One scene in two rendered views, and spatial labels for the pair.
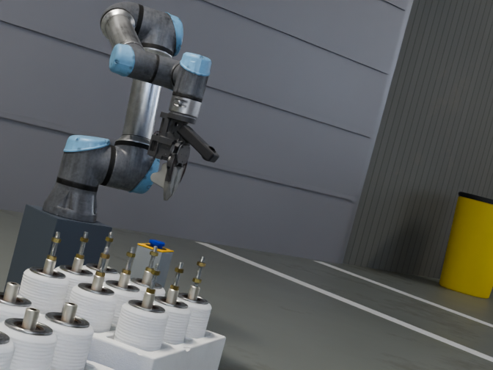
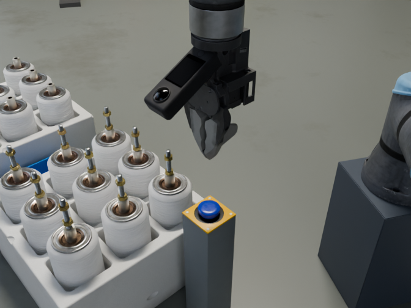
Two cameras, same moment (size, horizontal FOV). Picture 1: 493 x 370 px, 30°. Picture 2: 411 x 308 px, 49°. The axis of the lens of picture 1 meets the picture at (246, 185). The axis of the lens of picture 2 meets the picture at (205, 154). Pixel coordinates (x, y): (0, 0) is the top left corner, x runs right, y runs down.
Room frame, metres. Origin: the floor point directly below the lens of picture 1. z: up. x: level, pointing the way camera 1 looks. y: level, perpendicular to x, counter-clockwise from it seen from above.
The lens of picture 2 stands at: (2.55, -0.34, 0.88)
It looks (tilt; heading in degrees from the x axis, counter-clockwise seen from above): 36 degrees down; 119
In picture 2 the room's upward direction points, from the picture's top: straight up
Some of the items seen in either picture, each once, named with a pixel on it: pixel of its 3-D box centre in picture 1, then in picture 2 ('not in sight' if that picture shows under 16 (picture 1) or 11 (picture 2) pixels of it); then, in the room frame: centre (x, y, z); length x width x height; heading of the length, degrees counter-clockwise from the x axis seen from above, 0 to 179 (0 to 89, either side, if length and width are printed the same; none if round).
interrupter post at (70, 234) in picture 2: (193, 293); (70, 233); (2.05, 0.05, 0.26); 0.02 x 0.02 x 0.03
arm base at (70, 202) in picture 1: (73, 198); (406, 161); (2.56, 0.46, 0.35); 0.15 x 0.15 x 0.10
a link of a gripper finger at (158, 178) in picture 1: (161, 180); (210, 127); (2.26, 0.21, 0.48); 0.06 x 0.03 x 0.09; 71
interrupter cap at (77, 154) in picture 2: (96, 289); (67, 157); (1.86, 0.24, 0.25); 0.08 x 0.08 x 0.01
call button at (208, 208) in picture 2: (156, 244); (208, 211); (2.27, 0.18, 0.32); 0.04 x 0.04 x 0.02
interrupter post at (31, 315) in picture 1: (30, 319); not in sight; (1.42, 0.27, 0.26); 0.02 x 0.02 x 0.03
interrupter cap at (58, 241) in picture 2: (191, 299); (71, 238); (2.05, 0.05, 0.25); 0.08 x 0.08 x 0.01
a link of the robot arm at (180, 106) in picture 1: (183, 107); (214, 18); (2.27, 0.20, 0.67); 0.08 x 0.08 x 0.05
